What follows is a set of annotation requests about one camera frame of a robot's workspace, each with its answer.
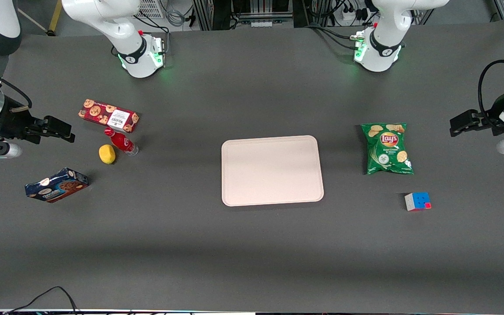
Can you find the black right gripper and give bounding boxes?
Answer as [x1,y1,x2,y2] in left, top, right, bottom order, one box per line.
[0,97,76,145]

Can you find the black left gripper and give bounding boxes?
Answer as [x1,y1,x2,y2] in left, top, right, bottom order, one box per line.
[450,90,504,138]

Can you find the red coke bottle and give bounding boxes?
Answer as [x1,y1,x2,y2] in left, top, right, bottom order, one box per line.
[104,128,139,157]

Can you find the beige plastic tray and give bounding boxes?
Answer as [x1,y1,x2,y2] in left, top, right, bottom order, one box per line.
[221,135,325,207]

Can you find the red cookie box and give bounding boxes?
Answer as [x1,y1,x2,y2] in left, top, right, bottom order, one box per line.
[78,99,140,133]

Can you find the yellow lemon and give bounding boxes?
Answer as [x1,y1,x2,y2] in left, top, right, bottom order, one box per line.
[99,144,116,165]

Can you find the blue cookie box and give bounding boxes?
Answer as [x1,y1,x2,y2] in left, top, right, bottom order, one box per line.
[25,168,89,203]

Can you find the green Lays chips bag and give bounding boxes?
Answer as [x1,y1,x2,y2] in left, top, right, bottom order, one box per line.
[361,123,414,175]

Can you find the Rubik's cube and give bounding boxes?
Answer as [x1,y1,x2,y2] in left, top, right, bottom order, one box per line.
[405,192,432,212]

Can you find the white perforated box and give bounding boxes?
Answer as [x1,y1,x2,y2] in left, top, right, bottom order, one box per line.
[136,0,165,19]

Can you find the white power strip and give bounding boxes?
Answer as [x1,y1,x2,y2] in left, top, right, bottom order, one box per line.
[342,8,369,25]

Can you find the yellow black post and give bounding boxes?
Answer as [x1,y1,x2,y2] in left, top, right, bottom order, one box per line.
[46,0,63,36]

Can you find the black right base cables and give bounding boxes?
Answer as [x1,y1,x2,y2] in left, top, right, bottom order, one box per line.
[133,15,170,58]

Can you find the black base cables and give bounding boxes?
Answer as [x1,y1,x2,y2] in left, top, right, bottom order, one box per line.
[307,24,363,49]
[133,15,170,58]

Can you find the grey coiled cable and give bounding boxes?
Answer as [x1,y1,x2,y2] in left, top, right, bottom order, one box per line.
[165,8,186,27]

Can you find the black cable at table edge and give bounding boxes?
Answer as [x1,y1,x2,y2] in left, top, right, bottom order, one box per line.
[3,286,82,315]

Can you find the black left base cables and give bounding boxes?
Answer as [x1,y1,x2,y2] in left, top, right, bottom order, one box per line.
[307,24,363,49]

